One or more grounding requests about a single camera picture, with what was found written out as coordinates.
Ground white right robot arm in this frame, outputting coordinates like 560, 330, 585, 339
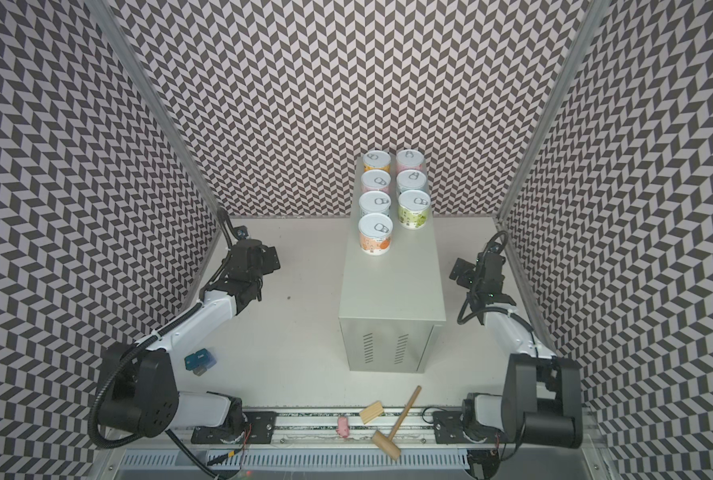
450, 251, 584, 449

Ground pink labelled can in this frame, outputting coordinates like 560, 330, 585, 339
396, 149, 427, 173

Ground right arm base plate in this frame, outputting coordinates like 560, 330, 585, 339
432, 410, 503, 445

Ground orange labelled can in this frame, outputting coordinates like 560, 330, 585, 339
358, 213, 394, 256

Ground yellow labelled can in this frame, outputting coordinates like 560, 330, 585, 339
362, 150, 392, 173

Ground blue toy block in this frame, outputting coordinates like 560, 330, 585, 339
184, 349, 216, 376

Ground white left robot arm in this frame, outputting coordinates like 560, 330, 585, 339
88, 239, 280, 449

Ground green labelled front can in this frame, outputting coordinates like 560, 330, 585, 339
398, 190, 432, 230

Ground wooden mallet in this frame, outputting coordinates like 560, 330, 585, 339
372, 385, 423, 461

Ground pink eraser block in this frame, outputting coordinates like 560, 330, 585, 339
336, 416, 350, 439

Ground aluminium front rail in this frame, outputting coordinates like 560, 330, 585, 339
91, 405, 610, 452

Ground pink can sideways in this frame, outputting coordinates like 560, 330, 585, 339
361, 169, 392, 194

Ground white metal cabinet counter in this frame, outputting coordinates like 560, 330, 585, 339
338, 160, 447, 373

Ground small wooden block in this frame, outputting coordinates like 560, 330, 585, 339
359, 400, 385, 425

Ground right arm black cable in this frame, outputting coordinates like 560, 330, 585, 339
455, 230, 541, 361

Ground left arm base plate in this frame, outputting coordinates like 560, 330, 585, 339
190, 410, 278, 446

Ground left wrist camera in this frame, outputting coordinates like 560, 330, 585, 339
230, 226, 250, 241

